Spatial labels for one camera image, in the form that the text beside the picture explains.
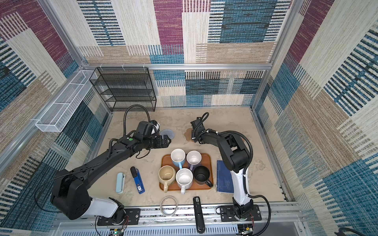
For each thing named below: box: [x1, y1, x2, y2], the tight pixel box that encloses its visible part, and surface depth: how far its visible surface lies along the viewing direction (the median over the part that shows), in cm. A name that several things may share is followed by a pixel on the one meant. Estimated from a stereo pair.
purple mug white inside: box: [186, 149, 203, 171], surface depth 89 cm
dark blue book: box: [216, 160, 234, 194], surface depth 85 cm
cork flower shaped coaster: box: [184, 127, 193, 141], surface depth 107 cm
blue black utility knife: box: [129, 166, 146, 195], surface depth 85 cm
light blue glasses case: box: [115, 172, 126, 194], surface depth 83 cm
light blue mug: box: [170, 148, 186, 170], surface depth 87 cm
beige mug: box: [157, 164, 177, 194], surface depth 80 cm
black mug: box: [193, 165, 214, 188], surface depth 81 cm
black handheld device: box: [192, 196, 206, 235], surface depth 74 cm
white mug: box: [175, 167, 194, 195], surface depth 81 cm
